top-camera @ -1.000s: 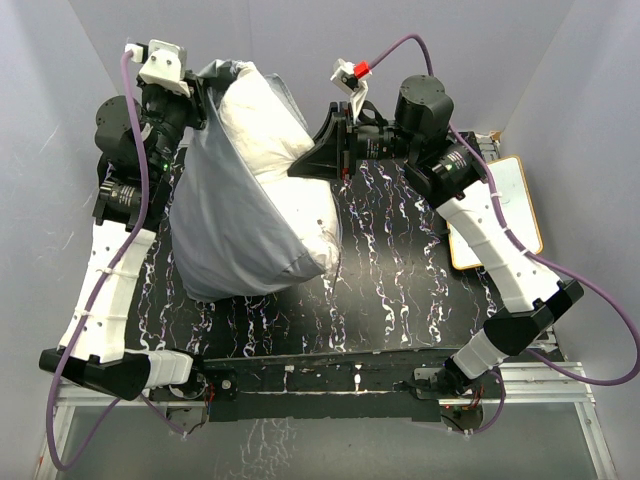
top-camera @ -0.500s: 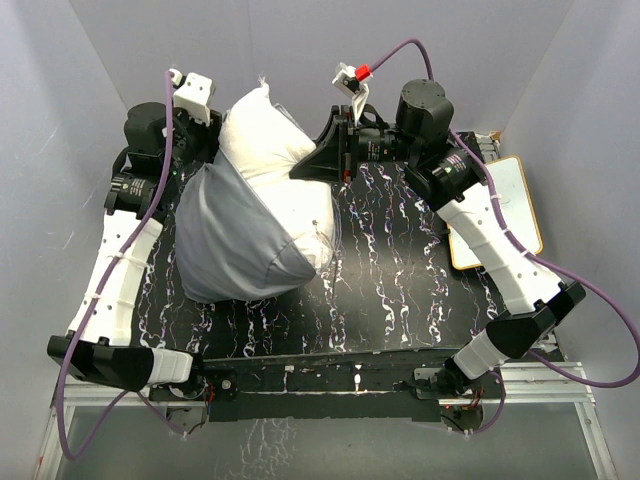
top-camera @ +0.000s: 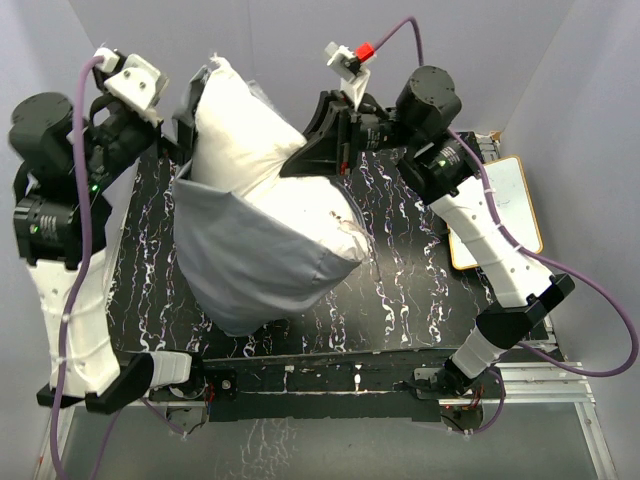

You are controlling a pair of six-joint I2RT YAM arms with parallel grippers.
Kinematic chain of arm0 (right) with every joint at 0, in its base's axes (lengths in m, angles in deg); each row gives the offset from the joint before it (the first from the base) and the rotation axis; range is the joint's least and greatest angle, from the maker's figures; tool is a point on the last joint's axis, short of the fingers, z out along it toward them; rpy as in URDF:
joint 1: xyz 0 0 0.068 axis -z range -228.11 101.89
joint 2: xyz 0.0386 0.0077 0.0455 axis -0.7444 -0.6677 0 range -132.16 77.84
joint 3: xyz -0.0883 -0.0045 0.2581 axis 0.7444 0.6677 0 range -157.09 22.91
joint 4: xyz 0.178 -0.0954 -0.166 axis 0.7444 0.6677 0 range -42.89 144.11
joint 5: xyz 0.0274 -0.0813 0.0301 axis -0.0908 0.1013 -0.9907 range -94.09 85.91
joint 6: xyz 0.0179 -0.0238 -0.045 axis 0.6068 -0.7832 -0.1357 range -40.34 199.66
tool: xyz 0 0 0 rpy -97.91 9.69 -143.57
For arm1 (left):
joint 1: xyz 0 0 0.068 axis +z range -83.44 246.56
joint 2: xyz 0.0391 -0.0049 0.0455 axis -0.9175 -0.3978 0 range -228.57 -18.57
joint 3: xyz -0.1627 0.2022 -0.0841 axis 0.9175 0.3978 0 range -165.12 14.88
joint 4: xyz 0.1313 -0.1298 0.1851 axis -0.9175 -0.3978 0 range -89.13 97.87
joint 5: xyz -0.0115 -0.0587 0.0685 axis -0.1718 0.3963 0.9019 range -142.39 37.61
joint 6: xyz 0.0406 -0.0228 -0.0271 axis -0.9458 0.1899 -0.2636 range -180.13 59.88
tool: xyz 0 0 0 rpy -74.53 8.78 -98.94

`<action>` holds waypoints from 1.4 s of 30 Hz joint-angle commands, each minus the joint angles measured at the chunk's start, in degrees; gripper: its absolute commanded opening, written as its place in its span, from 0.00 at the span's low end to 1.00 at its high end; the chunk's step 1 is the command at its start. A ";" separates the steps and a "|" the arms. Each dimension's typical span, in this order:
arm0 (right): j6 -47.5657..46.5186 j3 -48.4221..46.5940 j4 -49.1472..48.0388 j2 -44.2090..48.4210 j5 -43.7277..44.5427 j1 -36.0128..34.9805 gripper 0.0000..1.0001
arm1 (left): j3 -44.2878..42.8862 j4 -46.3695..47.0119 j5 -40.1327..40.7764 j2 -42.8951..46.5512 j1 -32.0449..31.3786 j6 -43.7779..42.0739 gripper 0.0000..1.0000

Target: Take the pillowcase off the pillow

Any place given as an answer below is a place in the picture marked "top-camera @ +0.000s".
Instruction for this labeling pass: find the white pillow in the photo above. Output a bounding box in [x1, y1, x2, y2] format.
[191, 56, 370, 262]

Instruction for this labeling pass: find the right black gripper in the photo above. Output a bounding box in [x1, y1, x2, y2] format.
[275, 91, 421, 180]

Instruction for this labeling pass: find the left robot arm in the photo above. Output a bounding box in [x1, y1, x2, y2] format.
[8, 92, 207, 414]

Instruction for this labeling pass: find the aluminium frame rail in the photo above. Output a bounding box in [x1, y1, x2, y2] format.
[59, 351, 619, 479]

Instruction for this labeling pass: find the small whiteboard wooden frame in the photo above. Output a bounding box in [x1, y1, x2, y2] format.
[447, 155, 545, 271]

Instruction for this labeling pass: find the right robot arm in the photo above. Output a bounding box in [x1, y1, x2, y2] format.
[280, 66, 575, 397]

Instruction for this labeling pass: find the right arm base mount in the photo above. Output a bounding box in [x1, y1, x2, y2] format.
[393, 367, 502, 406]

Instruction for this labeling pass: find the grey pillowcase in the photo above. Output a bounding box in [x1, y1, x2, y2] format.
[171, 64, 364, 339]

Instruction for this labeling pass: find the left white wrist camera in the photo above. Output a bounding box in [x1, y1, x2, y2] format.
[94, 47, 169, 127]

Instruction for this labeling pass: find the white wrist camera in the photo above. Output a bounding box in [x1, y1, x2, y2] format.
[94, 47, 169, 127]
[324, 42, 375, 110]

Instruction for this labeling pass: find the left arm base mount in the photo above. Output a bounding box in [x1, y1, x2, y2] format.
[168, 368, 238, 404]

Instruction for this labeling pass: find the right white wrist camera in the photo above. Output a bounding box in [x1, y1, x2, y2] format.
[324, 42, 375, 110]

